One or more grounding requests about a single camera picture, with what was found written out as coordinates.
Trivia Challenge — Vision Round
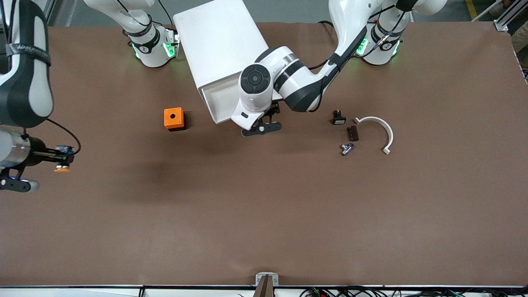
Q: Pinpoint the white cabinet drawer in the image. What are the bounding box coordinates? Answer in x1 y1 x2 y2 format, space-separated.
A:
198 68 286 125

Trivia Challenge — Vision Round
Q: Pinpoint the white open box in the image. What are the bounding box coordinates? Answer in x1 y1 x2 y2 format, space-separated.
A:
173 0 269 93

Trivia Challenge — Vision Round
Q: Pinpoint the white semicircular pipe clamp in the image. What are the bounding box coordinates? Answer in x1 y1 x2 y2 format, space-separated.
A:
354 116 394 156

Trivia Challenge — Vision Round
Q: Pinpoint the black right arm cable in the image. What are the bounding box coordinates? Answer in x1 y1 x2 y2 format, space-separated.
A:
45 118 82 156

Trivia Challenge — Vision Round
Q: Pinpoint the orange button enclosure box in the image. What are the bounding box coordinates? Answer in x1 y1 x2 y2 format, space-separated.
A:
164 107 186 132

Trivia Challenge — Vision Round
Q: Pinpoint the white table edge rail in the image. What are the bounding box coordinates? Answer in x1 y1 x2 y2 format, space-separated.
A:
0 284 528 297

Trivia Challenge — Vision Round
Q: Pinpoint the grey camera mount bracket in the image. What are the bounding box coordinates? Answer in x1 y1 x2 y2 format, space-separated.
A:
255 272 280 297

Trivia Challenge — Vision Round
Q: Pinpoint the black cable bundle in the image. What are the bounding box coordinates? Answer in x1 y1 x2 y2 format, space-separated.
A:
300 286 528 297

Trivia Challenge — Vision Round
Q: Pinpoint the aluminium frame profile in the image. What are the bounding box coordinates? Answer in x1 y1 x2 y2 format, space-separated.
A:
470 0 528 32

